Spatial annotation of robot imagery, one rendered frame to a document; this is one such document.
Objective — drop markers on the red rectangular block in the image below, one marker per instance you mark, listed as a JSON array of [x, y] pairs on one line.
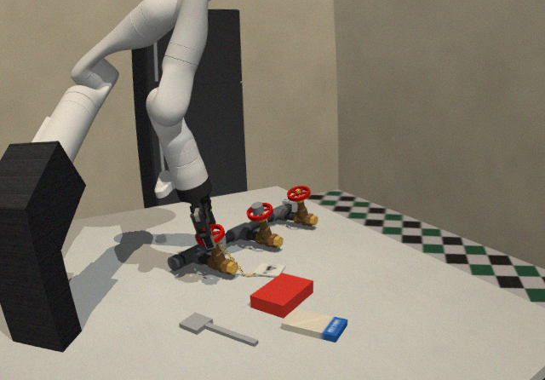
[[281, 295]]

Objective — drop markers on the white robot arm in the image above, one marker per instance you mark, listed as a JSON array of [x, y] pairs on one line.
[[167, 104]]

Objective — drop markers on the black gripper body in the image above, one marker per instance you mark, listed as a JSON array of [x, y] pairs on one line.
[[193, 196]]

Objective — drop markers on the grey cylinder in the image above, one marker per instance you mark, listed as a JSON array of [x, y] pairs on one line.
[[257, 208]]

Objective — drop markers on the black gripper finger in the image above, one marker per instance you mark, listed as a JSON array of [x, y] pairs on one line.
[[199, 222], [207, 199]]

